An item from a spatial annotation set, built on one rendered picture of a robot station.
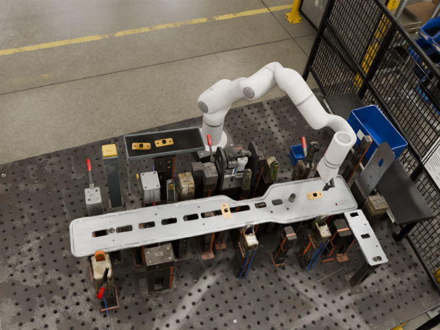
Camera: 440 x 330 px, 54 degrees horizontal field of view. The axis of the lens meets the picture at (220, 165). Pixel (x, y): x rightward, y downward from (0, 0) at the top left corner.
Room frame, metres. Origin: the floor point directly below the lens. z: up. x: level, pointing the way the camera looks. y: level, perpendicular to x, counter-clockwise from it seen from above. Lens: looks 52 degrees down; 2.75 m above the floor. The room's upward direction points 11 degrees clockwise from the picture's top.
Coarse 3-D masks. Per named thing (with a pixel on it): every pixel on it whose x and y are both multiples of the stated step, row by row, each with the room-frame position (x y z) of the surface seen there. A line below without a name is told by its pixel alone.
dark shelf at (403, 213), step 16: (336, 96) 2.04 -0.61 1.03; (352, 96) 2.07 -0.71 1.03; (336, 112) 1.90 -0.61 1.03; (368, 160) 1.58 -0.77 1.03; (384, 176) 1.49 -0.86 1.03; (400, 176) 1.51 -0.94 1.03; (384, 192) 1.38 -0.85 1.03; (400, 192) 1.40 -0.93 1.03; (416, 192) 1.42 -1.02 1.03; (400, 208) 1.30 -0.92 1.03; (416, 208) 1.32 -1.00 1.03; (400, 224) 1.22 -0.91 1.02
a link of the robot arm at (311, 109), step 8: (312, 96) 1.41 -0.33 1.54; (304, 104) 1.38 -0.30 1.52; (312, 104) 1.38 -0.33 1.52; (320, 104) 1.41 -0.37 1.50; (304, 112) 1.37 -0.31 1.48; (312, 112) 1.36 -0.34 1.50; (320, 112) 1.37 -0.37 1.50; (312, 120) 1.34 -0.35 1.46; (320, 120) 1.34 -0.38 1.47; (328, 120) 1.36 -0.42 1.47; (336, 120) 1.39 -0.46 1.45; (344, 120) 1.40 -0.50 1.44; (336, 128) 1.40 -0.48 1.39; (344, 128) 1.39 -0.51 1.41; (352, 136) 1.36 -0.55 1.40; (352, 144) 1.33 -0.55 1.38
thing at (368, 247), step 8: (344, 216) 1.22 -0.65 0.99; (360, 216) 1.23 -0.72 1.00; (352, 224) 1.18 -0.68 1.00; (360, 224) 1.19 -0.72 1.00; (368, 224) 1.19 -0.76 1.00; (352, 232) 1.13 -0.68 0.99; (360, 232) 1.14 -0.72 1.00; (368, 232) 1.15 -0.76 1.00; (360, 240) 1.09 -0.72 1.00; (368, 240) 1.10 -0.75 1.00; (376, 240) 1.11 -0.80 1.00; (360, 248) 1.06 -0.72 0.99; (368, 248) 1.06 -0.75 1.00; (376, 248) 1.07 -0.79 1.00; (368, 256) 1.02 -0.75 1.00; (376, 256) 1.03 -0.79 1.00; (384, 256) 1.03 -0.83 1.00; (376, 264) 0.99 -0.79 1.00
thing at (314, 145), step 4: (312, 144) 1.44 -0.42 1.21; (316, 144) 1.45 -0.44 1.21; (308, 148) 1.45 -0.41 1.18; (312, 148) 1.45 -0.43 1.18; (316, 148) 1.42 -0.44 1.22; (308, 152) 1.44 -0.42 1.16; (312, 152) 1.45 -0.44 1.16; (316, 152) 1.42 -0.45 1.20; (308, 156) 1.43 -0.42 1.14; (312, 156) 1.44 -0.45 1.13; (308, 160) 1.44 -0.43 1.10; (312, 160) 1.43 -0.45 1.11; (304, 164) 1.43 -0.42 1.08; (308, 168) 1.43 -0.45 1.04
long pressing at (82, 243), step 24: (288, 192) 1.29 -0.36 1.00; (336, 192) 1.35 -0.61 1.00; (96, 216) 0.96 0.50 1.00; (120, 216) 0.99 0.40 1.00; (144, 216) 1.01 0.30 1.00; (168, 216) 1.03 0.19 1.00; (216, 216) 1.08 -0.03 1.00; (240, 216) 1.10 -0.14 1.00; (264, 216) 1.13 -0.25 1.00; (288, 216) 1.15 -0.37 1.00; (312, 216) 1.18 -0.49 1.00; (72, 240) 0.83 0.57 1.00; (96, 240) 0.85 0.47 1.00; (120, 240) 0.87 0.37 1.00; (144, 240) 0.89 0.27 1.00; (168, 240) 0.91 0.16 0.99
